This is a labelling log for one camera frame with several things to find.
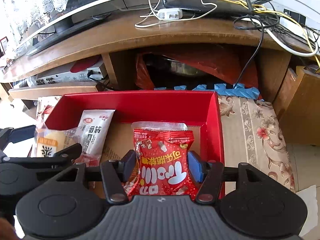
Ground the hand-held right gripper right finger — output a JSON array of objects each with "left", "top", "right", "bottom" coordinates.
[{"left": 187, "top": 151, "right": 272, "bottom": 204}]

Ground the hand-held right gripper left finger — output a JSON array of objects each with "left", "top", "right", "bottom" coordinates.
[{"left": 51, "top": 149, "right": 137, "bottom": 204}]

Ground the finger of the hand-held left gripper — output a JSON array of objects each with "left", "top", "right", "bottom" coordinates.
[
  {"left": 2, "top": 144, "right": 83, "bottom": 164},
  {"left": 0, "top": 125, "right": 37, "bottom": 148}
]

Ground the clear bread packet yellow label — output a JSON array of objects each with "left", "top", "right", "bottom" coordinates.
[{"left": 31, "top": 127, "right": 83, "bottom": 158}]

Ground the white noodle snack packet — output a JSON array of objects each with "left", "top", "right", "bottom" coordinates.
[{"left": 76, "top": 109, "right": 116, "bottom": 167}]

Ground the red candy packet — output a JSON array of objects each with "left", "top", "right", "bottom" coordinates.
[{"left": 126, "top": 128, "right": 200, "bottom": 203}]

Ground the red cardboard box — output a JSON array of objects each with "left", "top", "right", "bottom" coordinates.
[{"left": 45, "top": 91, "right": 225, "bottom": 201}]

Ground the silver set-top box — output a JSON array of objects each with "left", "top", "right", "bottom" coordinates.
[{"left": 36, "top": 61, "right": 108, "bottom": 86}]

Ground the red round paddle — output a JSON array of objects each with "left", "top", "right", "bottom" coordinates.
[{"left": 70, "top": 56, "right": 98, "bottom": 74}]

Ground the blue foam mat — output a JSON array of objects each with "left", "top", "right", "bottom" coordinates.
[{"left": 154, "top": 82, "right": 262, "bottom": 101}]

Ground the metal basin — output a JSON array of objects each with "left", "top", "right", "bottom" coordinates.
[{"left": 147, "top": 57, "right": 215, "bottom": 77}]

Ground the large red plastic bag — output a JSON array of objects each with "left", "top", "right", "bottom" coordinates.
[{"left": 136, "top": 51, "right": 260, "bottom": 91}]

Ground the wooden television stand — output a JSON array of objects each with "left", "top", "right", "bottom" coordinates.
[{"left": 0, "top": 4, "right": 320, "bottom": 110}]

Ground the white charger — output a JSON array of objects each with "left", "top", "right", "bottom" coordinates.
[{"left": 158, "top": 8, "right": 183, "bottom": 21}]

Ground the white power strip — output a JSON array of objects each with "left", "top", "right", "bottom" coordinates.
[{"left": 279, "top": 7, "right": 320, "bottom": 43}]

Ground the black power cable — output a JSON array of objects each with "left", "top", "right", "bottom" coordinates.
[{"left": 232, "top": 15, "right": 266, "bottom": 91}]

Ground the thick white cable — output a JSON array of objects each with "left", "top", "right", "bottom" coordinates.
[{"left": 264, "top": 27, "right": 320, "bottom": 57}]

